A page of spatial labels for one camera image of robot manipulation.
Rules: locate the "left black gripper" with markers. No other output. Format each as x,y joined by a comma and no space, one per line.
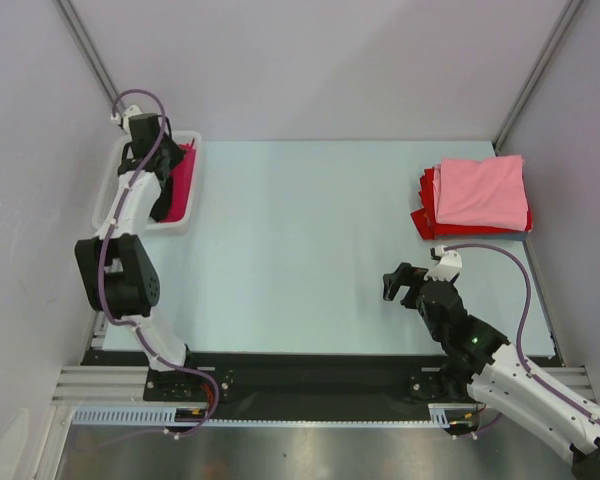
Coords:
178,153

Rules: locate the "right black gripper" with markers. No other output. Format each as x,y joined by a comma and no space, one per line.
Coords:
411,286

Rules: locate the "magenta t shirt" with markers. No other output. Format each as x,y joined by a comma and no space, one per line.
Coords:
182,177

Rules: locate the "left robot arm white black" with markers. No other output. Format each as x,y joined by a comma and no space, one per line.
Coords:
118,275

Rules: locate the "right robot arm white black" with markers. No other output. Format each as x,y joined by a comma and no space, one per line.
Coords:
498,375

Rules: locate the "black t shirt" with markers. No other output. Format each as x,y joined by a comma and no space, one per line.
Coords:
162,206

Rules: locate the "red folded t shirt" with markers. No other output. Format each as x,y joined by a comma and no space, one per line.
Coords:
429,229

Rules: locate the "white plastic basket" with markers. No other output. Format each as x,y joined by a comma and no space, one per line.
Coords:
108,186

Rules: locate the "pink folded t shirt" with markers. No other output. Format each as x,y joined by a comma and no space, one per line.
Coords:
486,193

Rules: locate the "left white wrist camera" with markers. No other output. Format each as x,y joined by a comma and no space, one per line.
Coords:
122,120

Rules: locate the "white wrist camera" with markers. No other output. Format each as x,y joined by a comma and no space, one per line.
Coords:
122,120
448,264

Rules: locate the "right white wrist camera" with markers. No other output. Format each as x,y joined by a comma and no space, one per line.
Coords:
448,264

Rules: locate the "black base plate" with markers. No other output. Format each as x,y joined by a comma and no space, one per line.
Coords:
287,387

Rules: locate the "white slotted cable duct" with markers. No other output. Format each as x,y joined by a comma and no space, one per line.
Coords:
173,417

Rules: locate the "left corner aluminium post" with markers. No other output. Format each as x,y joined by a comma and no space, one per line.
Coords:
86,47

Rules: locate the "corner aluminium post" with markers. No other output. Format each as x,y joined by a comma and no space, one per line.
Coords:
86,47
540,68

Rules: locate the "aluminium frame rail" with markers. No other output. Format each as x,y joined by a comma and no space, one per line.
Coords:
117,386

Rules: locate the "right corner aluminium post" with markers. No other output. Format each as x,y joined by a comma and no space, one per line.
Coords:
540,68

